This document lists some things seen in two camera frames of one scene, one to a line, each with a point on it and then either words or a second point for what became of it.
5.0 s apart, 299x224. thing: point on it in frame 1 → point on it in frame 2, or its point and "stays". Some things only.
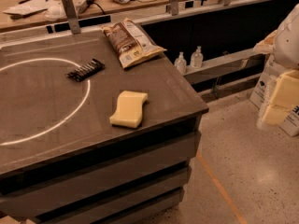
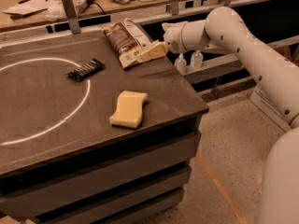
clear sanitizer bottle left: [180, 63] stays
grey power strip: [84, 2] stays
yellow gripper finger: [276, 115] → [156, 51]
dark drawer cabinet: [84, 140] stays
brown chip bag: [130, 44] stays
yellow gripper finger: [286, 91] → [157, 50]
